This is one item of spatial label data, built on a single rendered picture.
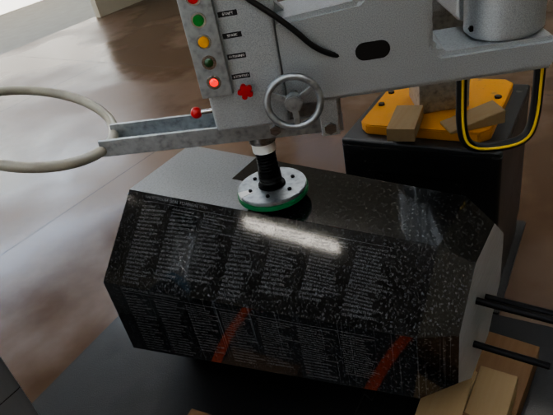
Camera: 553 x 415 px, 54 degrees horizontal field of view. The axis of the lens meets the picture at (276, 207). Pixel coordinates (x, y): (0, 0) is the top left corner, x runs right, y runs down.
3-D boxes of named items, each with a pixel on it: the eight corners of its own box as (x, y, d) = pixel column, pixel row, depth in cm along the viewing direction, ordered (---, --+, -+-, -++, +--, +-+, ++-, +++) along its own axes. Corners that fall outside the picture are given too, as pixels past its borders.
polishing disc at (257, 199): (292, 165, 178) (290, 156, 176) (320, 196, 160) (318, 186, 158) (230, 187, 173) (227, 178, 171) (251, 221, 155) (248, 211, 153)
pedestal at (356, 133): (396, 205, 297) (388, 76, 257) (525, 224, 265) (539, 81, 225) (349, 282, 252) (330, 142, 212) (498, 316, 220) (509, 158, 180)
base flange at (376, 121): (399, 84, 247) (398, 74, 244) (514, 88, 223) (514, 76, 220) (358, 133, 214) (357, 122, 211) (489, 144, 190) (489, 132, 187)
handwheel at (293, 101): (326, 111, 144) (318, 56, 135) (327, 128, 135) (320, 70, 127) (271, 119, 145) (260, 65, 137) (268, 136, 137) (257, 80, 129)
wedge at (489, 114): (491, 112, 201) (492, 100, 198) (504, 123, 192) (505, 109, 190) (439, 123, 200) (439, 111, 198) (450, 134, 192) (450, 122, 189)
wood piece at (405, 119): (397, 116, 211) (396, 104, 208) (423, 116, 207) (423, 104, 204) (386, 141, 196) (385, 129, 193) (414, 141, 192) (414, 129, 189)
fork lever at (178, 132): (340, 107, 160) (339, 90, 158) (344, 136, 144) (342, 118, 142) (118, 132, 168) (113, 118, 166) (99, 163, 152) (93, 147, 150)
